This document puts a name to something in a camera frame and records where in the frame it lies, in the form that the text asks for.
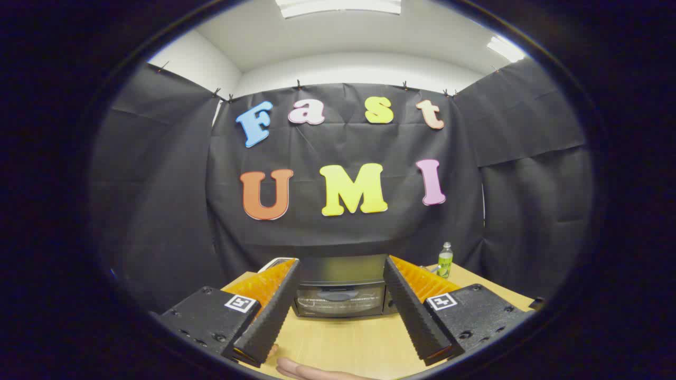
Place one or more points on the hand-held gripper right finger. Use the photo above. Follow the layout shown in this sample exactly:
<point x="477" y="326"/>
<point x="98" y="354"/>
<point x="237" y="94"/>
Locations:
<point x="417" y="316"/>

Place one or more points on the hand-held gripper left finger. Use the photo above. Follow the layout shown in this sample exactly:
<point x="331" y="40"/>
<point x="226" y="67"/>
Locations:
<point x="269" y="316"/>

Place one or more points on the black toaster oven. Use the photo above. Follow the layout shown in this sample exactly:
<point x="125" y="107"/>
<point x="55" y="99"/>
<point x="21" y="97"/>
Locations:
<point x="338" y="270"/>

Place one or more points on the white pop-up toaster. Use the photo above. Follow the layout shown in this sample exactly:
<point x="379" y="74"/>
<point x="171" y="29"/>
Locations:
<point x="273" y="261"/>

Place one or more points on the green labelled plastic bottle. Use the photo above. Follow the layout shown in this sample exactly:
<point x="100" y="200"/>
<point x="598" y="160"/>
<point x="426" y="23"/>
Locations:
<point x="445" y="262"/>

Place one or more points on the small ceiling light panel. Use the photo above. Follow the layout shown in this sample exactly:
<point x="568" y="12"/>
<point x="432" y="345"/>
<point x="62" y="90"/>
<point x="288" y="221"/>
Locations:
<point x="506" y="48"/>

